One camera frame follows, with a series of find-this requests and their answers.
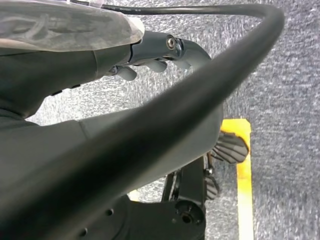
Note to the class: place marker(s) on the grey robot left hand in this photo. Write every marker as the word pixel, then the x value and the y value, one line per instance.
pixel 62 30

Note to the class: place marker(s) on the black robot leg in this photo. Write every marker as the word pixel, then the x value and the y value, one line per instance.
pixel 162 222

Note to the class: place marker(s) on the yellow tape square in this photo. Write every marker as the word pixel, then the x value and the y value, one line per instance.
pixel 244 198

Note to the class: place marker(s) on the black ribbed robot foot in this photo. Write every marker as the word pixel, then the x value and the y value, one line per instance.
pixel 231 149
pixel 212 188

